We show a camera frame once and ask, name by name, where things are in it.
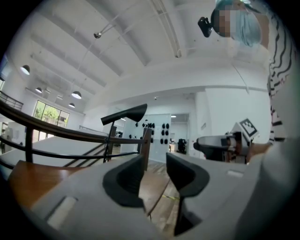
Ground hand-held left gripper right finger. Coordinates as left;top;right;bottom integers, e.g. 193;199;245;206
165;152;266;240

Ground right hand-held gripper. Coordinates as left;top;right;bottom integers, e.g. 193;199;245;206
193;118;261;164

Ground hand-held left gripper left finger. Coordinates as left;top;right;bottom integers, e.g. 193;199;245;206
30;154;163;240

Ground black desk lamp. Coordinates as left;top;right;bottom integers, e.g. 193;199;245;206
100;103;148;164

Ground person's right forearm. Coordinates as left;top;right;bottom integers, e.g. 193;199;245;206
247;142;274;163

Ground black office chair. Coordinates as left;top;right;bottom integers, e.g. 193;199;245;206
177;138;188;155

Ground wooden table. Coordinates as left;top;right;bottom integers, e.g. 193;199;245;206
8;160;171;216

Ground large glass window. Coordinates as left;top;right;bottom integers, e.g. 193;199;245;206
33;100;70;128

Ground striped white shirt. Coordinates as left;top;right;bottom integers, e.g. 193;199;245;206
266;7;300;146

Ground light blue face mask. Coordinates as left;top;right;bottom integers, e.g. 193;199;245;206
231;9;263;48

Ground white ceiling pipe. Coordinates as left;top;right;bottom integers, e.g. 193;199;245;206
150;0;182;59

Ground group of black wall-hung items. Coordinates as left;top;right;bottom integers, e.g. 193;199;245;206
128;119;171;145

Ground black head camera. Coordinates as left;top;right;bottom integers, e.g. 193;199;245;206
197;16;215;38

